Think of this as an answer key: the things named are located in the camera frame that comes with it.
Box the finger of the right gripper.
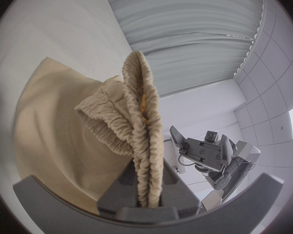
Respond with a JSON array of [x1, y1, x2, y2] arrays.
[[220, 134, 235, 167], [170, 125, 186, 152]]

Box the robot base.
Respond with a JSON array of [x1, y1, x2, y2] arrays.
[[164, 137, 229, 213]]

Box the tan shorts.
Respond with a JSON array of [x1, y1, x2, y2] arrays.
[[15, 51, 164, 215]]

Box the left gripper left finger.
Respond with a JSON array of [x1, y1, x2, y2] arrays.
[[97, 159, 140, 208]]

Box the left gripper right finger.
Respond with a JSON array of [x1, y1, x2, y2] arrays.
[[161, 159, 201, 208]]

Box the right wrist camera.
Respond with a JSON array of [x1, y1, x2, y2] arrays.
[[204, 131, 218, 144]]

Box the grey-green curtain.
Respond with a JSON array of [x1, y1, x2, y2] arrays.
[[98, 0, 264, 98]]

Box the bed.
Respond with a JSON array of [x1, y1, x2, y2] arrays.
[[0, 0, 135, 204]]

